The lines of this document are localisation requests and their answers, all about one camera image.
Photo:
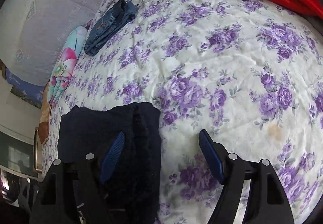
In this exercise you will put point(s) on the grey lavender blanket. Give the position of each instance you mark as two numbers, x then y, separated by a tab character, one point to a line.
34	31

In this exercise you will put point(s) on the folded blue jeans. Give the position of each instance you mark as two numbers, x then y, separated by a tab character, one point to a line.
108	25

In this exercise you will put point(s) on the purple floral white bedspread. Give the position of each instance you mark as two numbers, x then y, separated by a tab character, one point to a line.
247	71

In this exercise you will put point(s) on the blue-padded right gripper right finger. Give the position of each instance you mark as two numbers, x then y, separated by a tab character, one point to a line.
214	154

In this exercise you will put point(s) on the floral turquoise pink folded cloth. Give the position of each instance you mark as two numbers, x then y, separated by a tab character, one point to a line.
62	72

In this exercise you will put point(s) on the dark navy pants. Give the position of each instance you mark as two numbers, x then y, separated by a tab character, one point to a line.
126	143

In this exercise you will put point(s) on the brown wooden bed frame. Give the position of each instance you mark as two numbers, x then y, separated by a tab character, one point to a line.
41	132

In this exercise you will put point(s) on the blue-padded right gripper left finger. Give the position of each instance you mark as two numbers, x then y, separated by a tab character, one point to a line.
111	158

